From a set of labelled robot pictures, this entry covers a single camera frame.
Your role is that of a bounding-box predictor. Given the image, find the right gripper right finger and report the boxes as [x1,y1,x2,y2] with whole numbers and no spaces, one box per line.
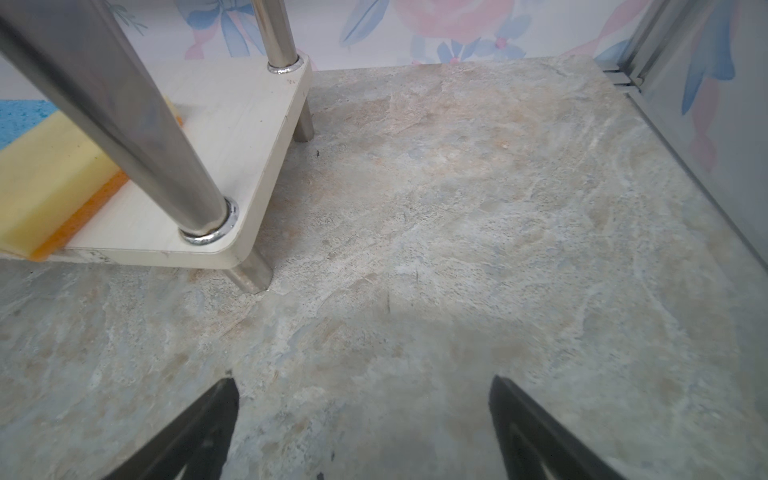
[488,375,623,480]

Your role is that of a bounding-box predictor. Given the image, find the small tan sponge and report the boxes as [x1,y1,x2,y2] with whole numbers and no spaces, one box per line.
[0,95,184,263]

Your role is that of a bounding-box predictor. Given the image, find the blue sponge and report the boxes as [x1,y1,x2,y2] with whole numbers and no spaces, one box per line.
[0,100,57,149]

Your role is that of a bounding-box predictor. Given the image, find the white two-tier shelf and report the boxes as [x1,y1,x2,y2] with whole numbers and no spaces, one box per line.
[1,1,314,293]

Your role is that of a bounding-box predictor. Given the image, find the right aluminium corner post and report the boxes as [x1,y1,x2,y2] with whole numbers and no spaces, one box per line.
[607,1,767,262]

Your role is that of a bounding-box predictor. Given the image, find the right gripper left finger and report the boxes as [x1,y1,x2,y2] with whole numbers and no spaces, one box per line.
[106,377,240,479]

